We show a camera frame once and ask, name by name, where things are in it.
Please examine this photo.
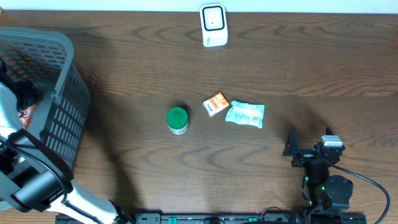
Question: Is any red Top chocolate bar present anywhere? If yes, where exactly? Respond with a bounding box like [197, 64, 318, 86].
[18, 104, 37, 129]

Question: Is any teal white snack packet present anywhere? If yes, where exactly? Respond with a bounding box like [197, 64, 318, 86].
[225, 100, 265, 129]

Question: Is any small orange snack box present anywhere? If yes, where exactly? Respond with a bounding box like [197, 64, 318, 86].
[203, 92, 229, 117]

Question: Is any green lid white jar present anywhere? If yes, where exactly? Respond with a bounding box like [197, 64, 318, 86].
[166, 107, 189, 135]

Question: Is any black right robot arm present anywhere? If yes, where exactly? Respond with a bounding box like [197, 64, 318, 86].
[282, 127, 353, 223]

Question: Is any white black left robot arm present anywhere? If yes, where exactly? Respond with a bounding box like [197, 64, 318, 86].
[1, 82, 136, 223]

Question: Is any grey plastic mesh basket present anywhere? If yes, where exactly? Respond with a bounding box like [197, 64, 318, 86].
[1, 27, 91, 167]

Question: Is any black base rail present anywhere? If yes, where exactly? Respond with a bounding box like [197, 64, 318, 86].
[55, 207, 368, 224]

